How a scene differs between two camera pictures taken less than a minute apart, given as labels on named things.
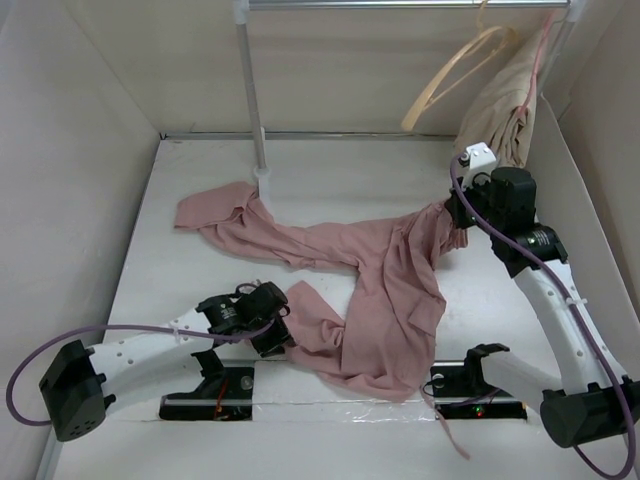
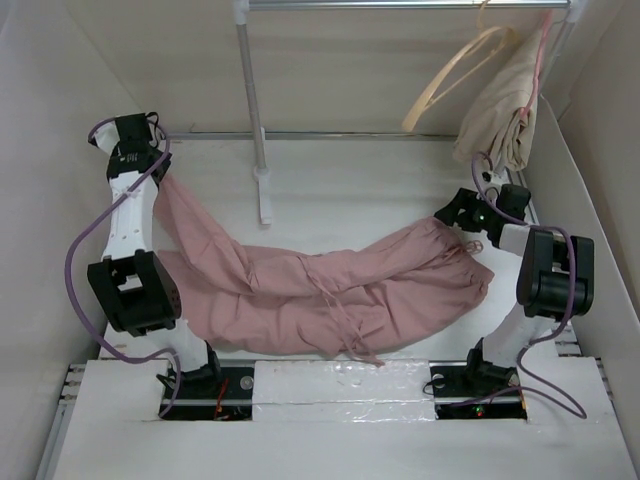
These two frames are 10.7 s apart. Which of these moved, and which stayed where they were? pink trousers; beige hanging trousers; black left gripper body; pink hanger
Moved: pink trousers; black left gripper body
Stayed: pink hanger; beige hanging trousers
